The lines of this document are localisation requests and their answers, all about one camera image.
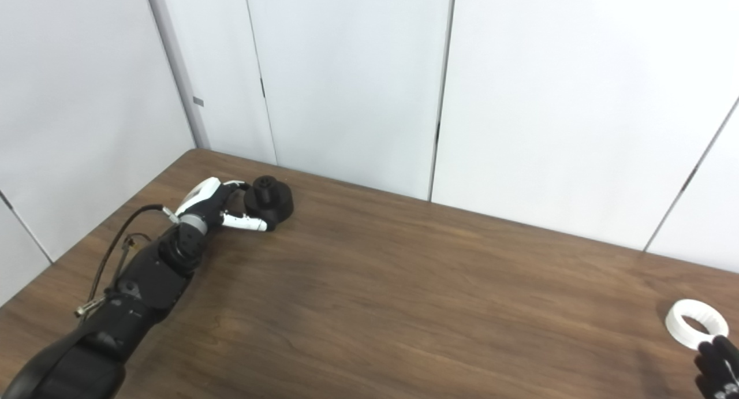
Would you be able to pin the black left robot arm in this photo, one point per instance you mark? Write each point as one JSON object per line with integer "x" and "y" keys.
{"x": 144, "y": 283}

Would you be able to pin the round black stepped part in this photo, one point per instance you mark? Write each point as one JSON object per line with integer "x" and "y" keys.
{"x": 277, "y": 202}

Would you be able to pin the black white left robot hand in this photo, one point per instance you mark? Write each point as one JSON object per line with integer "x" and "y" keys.
{"x": 209, "y": 205}

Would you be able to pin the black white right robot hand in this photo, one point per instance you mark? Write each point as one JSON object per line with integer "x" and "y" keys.
{"x": 721, "y": 370}

